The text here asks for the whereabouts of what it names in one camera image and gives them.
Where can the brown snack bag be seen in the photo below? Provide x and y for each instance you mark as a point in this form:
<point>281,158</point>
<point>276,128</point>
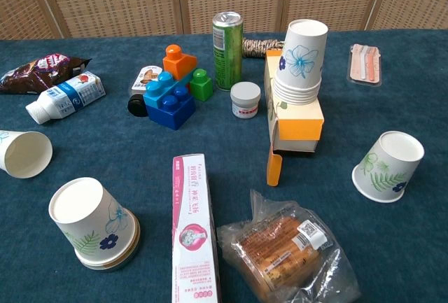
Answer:
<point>35,72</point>

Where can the bread in clear bag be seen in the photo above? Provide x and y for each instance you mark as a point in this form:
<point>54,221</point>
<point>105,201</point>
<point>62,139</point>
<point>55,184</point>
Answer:
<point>280,247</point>

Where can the nut-label bottle black cap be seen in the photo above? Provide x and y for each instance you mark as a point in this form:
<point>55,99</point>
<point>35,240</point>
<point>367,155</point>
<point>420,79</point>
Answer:
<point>148,75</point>

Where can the dark blue toy block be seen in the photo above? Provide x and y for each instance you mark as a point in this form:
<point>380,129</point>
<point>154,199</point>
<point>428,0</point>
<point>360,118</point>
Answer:
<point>175,114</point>

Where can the white and orange carton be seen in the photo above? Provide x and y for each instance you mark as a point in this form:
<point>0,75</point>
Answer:
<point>297,124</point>

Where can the orange toy building block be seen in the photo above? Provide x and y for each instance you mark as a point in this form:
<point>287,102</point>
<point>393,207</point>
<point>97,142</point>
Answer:
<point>178,63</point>

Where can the green toy building block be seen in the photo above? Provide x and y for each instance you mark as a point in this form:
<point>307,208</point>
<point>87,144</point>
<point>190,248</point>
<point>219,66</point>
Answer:
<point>201,86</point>

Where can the green drink can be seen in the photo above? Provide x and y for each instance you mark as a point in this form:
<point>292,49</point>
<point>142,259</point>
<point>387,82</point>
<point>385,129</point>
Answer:
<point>227,54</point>

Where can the floral paper cup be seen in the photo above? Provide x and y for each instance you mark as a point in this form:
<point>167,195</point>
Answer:
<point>385,173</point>
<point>24,154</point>
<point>87,219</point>

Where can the stack of floral paper cups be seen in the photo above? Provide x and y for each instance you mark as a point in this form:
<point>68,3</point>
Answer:
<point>301,61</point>

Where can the pink razor blister pack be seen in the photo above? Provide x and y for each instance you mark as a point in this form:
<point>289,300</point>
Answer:
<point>365,65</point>

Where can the white blue milk bottle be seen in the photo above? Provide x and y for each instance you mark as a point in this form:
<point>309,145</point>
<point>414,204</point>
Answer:
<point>66,96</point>

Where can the white jar grey lid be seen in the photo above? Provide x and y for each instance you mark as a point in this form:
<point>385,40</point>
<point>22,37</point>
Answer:
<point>245,101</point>

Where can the pink white toothpaste box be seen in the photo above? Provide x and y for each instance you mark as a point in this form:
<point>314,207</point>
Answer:
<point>192,229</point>

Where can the round gold tin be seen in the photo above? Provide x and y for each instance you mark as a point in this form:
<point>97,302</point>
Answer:
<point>136,238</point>

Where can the light blue toy block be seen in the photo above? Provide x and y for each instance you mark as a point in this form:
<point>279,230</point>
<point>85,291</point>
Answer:
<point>157,89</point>

